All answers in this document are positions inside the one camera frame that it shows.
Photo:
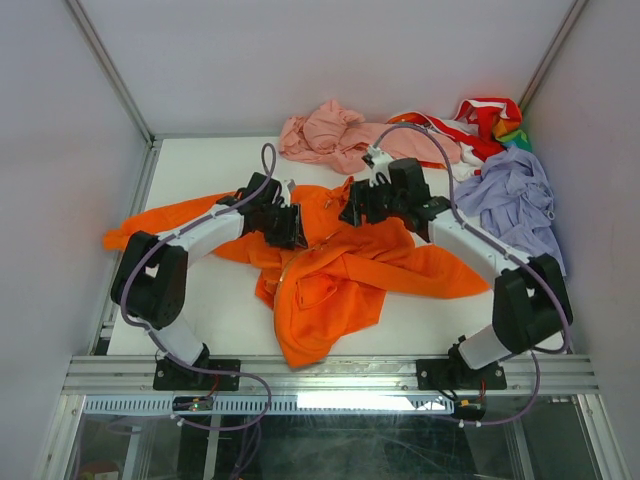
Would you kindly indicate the aluminium frame post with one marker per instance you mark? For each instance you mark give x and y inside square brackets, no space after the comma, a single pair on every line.
[105,62]
[559,39]

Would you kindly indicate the rainbow coloured cloth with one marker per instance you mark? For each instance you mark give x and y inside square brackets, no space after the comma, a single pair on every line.
[508,132]

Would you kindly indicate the lavender shirt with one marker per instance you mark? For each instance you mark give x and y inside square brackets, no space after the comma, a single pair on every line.
[514,201]

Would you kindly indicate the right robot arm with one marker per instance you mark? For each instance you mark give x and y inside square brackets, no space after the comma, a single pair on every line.
[530,301]

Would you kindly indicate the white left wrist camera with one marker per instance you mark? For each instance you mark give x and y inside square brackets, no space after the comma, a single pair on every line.
[287,188]

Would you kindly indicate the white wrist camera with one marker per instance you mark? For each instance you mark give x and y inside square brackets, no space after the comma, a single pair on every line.
[287,188]
[378,162]

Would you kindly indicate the red white garment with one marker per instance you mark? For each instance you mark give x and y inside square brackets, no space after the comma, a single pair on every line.
[470,128]

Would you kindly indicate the left aluminium frame post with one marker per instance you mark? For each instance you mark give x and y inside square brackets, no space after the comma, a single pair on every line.
[105,62]

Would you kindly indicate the slotted cable duct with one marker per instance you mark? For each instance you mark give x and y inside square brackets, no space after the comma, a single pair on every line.
[306,403]

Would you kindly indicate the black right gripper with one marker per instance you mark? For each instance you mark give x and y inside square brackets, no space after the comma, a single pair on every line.
[361,192]

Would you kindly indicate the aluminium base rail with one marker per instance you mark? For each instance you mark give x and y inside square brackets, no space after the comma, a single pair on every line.
[560,375]

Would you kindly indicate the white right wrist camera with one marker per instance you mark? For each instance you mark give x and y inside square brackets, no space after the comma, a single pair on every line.
[378,162]

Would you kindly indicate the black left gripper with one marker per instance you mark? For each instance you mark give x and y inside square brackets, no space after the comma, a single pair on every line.
[292,234]

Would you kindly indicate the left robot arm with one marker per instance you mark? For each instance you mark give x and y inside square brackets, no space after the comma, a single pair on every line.
[150,283]

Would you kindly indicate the pink garment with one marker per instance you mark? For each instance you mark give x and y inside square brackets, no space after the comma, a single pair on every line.
[338,138]

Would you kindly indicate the orange zip jacket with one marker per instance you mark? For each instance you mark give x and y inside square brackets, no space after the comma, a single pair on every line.
[338,284]

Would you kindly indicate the right aluminium frame post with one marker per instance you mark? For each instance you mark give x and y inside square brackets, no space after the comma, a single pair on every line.
[559,39]

